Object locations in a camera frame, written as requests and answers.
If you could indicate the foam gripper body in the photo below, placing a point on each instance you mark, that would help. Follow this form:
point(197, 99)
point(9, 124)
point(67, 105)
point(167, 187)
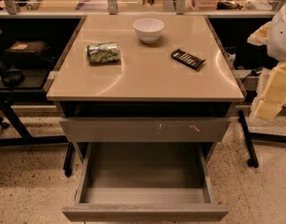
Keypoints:
point(281, 37)

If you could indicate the grey drawer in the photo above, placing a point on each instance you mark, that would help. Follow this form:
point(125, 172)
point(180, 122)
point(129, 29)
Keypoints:
point(131, 182)
point(115, 130)

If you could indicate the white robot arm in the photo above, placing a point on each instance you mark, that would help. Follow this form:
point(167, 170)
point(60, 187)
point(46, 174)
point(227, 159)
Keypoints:
point(273, 35)

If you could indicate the grey drawer cabinet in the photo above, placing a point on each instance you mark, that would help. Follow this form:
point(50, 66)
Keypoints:
point(146, 82)

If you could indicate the black table leg right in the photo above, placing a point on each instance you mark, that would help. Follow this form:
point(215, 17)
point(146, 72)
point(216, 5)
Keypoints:
point(249, 137)

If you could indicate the white bowl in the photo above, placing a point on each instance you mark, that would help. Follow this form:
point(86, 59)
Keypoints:
point(148, 30)

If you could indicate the green crushed chip bag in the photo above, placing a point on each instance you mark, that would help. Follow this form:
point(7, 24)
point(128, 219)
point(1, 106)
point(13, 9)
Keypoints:
point(103, 52)

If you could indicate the black bag on shelf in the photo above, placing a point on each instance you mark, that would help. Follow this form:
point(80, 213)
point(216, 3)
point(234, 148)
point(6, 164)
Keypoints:
point(28, 54)

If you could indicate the black table frame left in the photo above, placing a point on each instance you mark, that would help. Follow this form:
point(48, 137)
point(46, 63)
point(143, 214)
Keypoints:
point(26, 139)

